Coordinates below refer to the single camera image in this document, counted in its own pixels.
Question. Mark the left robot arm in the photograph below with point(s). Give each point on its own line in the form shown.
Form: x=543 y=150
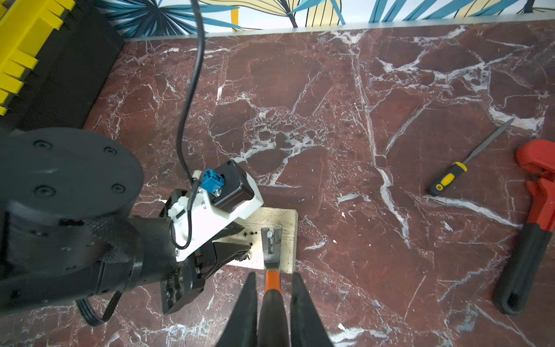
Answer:
x=67 y=232

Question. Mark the yellow black screwdriver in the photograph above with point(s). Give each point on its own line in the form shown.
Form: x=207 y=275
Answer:
x=446 y=180

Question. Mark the yellow black toolbox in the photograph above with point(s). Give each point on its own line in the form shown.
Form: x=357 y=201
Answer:
x=55 y=59

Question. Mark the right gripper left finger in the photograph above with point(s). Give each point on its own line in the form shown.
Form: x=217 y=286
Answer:
x=241 y=328

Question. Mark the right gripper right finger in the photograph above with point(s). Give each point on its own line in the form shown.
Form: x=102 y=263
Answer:
x=306 y=326

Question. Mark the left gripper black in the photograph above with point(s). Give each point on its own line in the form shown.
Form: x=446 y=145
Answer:
x=185 y=280

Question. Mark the claw hammer orange black handle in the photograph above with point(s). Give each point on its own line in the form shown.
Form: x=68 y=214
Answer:
x=273 y=323

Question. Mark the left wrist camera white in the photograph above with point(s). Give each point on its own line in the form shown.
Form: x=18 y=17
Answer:
x=224 y=195

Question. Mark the wooden block with nails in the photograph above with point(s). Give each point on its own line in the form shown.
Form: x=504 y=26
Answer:
x=283 y=223

